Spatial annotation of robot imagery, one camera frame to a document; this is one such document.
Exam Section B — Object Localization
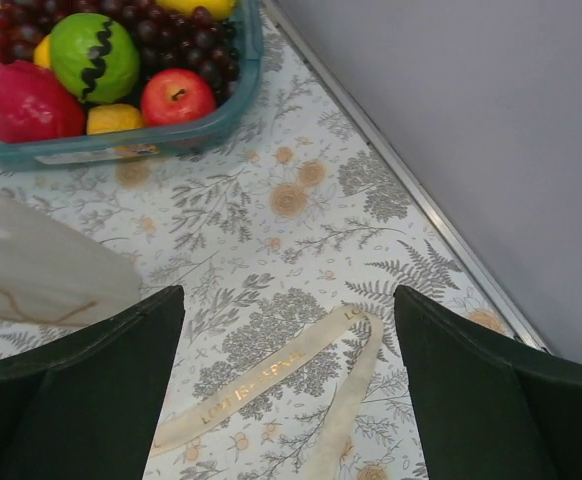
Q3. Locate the pink dragon fruit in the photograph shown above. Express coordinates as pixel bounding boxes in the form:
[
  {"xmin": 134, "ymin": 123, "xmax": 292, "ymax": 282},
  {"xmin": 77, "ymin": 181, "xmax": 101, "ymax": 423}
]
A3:
[{"xmin": 0, "ymin": 61, "xmax": 86, "ymax": 143}]

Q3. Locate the yellow fruit behind vase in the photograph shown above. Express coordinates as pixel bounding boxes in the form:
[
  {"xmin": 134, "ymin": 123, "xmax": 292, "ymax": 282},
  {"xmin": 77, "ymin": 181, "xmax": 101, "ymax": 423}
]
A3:
[{"xmin": 86, "ymin": 103, "xmax": 144, "ymax": 135}]

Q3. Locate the white ceramic vase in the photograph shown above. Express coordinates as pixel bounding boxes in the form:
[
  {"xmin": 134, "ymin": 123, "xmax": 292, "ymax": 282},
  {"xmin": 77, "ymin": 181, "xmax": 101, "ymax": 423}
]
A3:
[{"xmin": 0, "ymin": 193, "xmax": 141, "ymax": 327}]

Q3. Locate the cream printed ribbon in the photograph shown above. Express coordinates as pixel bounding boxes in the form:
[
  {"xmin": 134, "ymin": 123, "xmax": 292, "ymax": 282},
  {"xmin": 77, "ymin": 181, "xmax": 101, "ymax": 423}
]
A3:
[{"xmin": 148, "ymin": 304, "xmax": 385, "ymax": 480}]

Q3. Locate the dark red grape bunch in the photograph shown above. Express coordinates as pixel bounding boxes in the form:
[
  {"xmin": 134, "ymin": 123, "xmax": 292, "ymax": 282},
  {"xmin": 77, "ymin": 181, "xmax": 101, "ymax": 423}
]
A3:
[{"xmin": 0, "ymin": 1, "xmax": 240, "ymax": 105}]

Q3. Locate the red apple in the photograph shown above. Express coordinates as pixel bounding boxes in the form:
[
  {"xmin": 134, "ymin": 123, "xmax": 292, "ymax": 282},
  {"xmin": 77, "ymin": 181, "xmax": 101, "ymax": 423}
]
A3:
[{"xmin": 140, "ymin": 68, "xmax": 217, "ymax": 127}]

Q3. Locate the floral patterned table mat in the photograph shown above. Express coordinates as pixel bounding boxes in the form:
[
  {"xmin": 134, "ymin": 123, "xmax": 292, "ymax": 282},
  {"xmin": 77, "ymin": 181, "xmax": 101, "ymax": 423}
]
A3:
[{"xmin": 0, "ymin": 14, "xmax": 552, "ymax": 480}]

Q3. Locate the small yellow lemon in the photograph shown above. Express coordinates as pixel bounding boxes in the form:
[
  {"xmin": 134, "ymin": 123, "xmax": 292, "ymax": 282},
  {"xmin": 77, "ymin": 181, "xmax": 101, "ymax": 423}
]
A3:
[{"xmin": 33, "ymin": 35, "xmax": 51, "ymax": 69}]

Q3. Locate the green lime fruit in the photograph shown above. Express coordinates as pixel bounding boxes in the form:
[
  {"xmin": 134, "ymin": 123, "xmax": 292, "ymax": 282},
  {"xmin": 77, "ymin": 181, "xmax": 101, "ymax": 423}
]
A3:
[{"xmin": 49, "ymin": 13, "xmax": 140, "ymax": 104}]

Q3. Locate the right yellow mango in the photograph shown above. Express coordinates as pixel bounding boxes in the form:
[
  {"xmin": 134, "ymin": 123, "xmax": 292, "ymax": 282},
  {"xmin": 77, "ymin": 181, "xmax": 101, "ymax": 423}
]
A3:
[{"xmin": 155, "ymin": 0, "xmax": 237, "ymax": 21}]

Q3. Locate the teal plastic fruit basket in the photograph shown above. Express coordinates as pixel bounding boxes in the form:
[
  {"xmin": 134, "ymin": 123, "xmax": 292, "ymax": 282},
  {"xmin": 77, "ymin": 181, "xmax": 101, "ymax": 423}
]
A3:
[{"xmin": 0, "ymin": 1, "xmax": 264, "ymax": 171}]

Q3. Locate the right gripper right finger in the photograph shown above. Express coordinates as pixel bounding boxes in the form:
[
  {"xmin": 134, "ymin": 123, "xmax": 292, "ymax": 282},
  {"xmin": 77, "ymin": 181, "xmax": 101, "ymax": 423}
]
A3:
[{"xmin": 394, "ymin": 286, "xmax": 582, "ymax": 479}]

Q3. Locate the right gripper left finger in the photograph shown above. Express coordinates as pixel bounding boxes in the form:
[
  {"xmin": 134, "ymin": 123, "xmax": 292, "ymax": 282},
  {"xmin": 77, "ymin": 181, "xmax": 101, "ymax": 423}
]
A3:
[{"xmin": 0, "ymin": 286, "xmax": 185, "ymax": 480}]

